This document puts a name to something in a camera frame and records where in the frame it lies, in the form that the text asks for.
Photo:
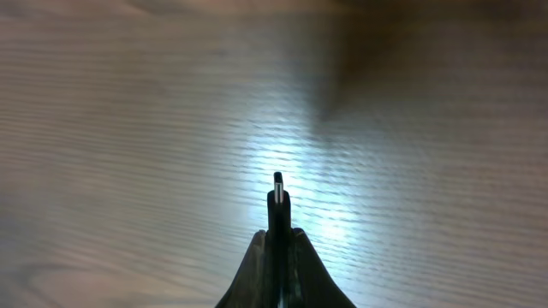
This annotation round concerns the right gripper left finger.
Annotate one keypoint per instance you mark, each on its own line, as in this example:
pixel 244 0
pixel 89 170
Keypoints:
pixel 252 284

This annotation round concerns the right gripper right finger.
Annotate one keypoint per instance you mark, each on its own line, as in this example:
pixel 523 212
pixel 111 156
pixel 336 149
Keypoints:
pixel 310 284

